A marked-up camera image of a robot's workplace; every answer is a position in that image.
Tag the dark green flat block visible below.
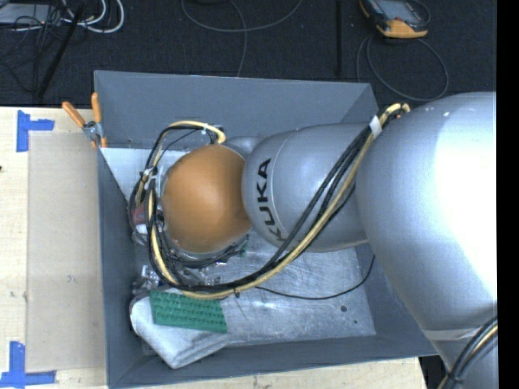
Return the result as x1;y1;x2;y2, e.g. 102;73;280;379
148;289;229;335

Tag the clear plastic thing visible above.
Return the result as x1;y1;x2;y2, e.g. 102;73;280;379
132;263;168;292

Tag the white folded cloth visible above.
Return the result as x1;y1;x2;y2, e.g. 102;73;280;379
129;286;247;370

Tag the red and white small thing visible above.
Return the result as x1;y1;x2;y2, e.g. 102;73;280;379
130;203;149;237

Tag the brown cardboard board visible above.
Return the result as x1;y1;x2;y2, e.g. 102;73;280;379
24;130;107;374

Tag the grey metal bin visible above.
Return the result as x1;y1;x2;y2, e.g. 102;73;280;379
93;70;440;389

